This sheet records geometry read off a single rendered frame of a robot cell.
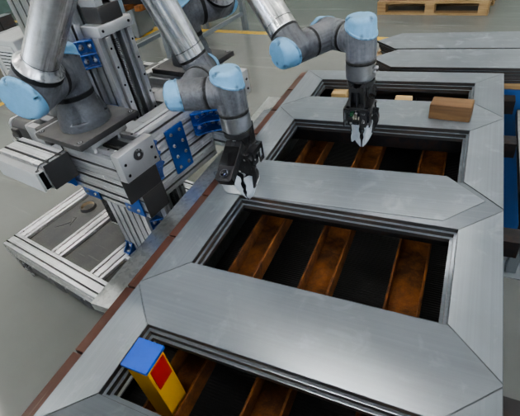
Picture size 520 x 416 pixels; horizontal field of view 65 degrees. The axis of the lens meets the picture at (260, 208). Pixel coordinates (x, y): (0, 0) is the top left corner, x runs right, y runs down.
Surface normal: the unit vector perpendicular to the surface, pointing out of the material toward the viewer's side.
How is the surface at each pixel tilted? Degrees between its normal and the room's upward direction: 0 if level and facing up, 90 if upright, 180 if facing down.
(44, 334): 0
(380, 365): 0
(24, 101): 96
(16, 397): 0
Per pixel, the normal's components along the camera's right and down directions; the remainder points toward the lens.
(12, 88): -0.22, 0.72
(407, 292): -0.15, -0.76
